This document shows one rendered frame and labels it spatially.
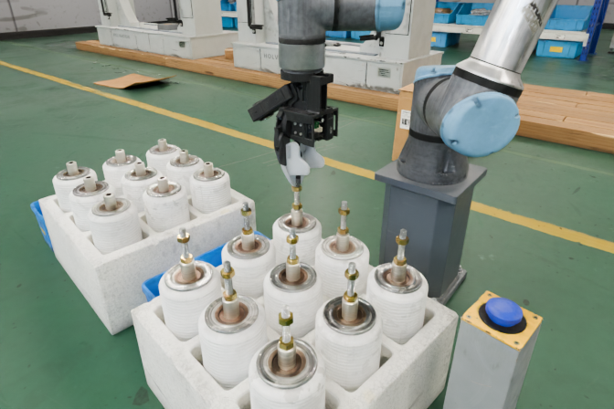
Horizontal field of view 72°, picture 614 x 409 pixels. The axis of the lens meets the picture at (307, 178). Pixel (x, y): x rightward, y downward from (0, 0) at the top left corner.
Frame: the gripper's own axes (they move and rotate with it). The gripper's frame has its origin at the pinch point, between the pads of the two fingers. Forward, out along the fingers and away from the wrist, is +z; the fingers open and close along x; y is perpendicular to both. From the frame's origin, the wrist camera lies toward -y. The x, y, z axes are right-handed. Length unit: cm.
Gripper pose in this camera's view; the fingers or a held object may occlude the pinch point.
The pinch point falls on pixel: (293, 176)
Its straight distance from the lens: 78.6
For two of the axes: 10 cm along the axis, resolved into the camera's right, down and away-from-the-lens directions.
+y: 7.8, 2.6, -5.6
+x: 6.2, -3.3, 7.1
